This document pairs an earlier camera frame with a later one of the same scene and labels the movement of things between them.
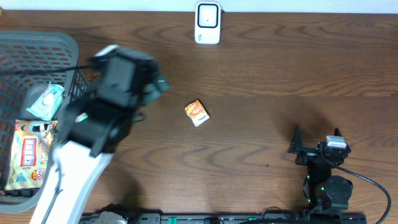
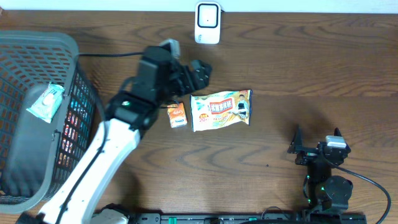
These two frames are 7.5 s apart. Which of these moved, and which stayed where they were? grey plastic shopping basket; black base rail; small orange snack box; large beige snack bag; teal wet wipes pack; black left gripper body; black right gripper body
Moved: large beige snack bag; small orange snack box; black left gripper body
Stayed: grey plastic shopping basket; teal wet wipes pack; black right gripper body; black base rail
